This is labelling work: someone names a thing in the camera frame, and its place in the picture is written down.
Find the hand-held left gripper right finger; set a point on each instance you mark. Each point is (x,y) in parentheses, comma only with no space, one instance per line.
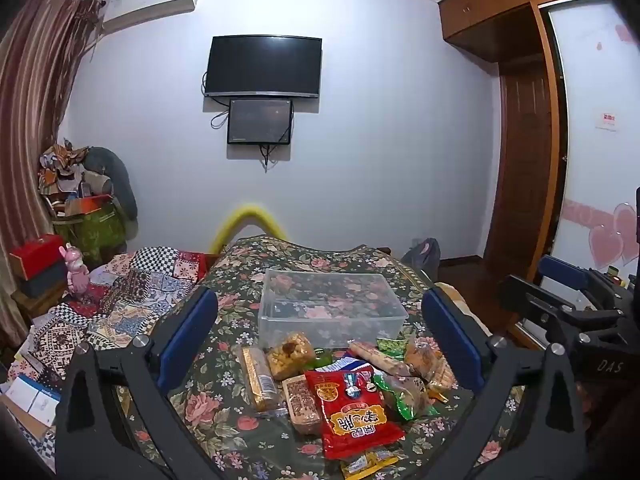
(452,340)

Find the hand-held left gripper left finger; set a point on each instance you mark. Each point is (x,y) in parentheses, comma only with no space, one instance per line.
(192,330)

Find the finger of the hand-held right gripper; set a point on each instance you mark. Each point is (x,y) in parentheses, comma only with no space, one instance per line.
(530,300)
(562,270)

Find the orange bread packet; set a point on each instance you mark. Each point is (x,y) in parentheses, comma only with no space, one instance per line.
(427,360)

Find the green pea snack packet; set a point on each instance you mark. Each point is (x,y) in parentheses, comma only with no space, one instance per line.
(392,346)

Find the green-edged clear snack packet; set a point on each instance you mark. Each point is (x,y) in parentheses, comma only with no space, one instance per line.
(400,397)

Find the long roll snack packet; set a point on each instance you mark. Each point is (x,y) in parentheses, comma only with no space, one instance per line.
(375,357)

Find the golden long snack packet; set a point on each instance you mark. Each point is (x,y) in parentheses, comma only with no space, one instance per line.
(260,377)

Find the yellow orange snack packet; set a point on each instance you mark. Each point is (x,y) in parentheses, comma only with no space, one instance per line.
(290,355)

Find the blue white snack packet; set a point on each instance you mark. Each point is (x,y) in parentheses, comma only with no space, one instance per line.
(347,362)

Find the large red snack packet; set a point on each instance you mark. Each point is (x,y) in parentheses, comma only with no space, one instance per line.
(350,410)

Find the clear plastic container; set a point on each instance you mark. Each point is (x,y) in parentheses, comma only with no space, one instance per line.
(330,305)

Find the brown cracker packet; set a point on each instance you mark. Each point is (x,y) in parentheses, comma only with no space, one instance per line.
(302,405)

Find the small yellow snack packet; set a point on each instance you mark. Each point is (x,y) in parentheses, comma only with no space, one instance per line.
(370,465)

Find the floral blanket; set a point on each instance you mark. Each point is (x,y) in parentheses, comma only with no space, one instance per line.
(240,285)

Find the patchwork quilt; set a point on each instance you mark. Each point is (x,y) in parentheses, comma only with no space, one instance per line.
(140,285)

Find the dark backpack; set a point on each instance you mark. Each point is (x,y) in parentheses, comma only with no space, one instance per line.
(425,255)

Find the white sliding door with hearts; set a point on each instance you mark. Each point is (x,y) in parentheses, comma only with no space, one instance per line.
(590,160)

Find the wooden door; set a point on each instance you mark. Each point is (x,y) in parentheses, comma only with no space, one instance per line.
(525,160)

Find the yellow foam tube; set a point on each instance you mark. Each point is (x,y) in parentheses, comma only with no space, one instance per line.
(250,215)

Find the pink rabbit toy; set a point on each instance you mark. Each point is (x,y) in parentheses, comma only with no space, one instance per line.
(75,275)

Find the green bag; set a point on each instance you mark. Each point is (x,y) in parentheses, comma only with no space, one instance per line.
(95,232)

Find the red white paper sticker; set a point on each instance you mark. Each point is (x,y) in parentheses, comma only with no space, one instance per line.
(607,121)

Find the grey box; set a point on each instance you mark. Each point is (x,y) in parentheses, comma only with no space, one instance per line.
(40,282)

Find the orange box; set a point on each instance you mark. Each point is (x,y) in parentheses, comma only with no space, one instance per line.
(90,206)

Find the red box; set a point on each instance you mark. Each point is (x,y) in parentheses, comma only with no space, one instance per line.
(37,255)

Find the white blue booklet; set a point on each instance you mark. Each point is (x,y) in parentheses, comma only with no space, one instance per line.
(35,400)

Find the grey cushion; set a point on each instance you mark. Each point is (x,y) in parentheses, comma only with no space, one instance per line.
(115,170)

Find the pile of patterned clothes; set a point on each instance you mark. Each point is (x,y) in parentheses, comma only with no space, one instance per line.
(60,165)

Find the small black monitor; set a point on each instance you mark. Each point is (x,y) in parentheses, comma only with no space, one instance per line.
(260,121)

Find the wooden wardrobe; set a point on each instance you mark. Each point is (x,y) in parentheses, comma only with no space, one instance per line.
(500,25)

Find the striped brown curtain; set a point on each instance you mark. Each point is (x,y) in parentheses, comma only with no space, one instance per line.
(35,85)

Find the white air conditioner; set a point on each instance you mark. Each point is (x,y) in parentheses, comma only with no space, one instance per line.
(150,2)

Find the black wall television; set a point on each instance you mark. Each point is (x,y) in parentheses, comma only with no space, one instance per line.
(265,65)

